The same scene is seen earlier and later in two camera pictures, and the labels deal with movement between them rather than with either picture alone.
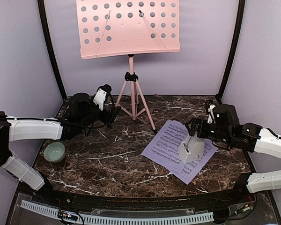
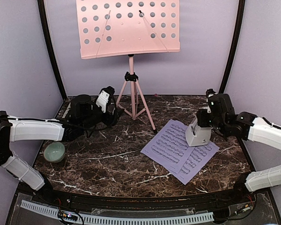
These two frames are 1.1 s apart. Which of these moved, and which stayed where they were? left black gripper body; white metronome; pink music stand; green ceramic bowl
Moved: white metronome
Stayed: left black gripper body; pink music stand; green ceramic bowl
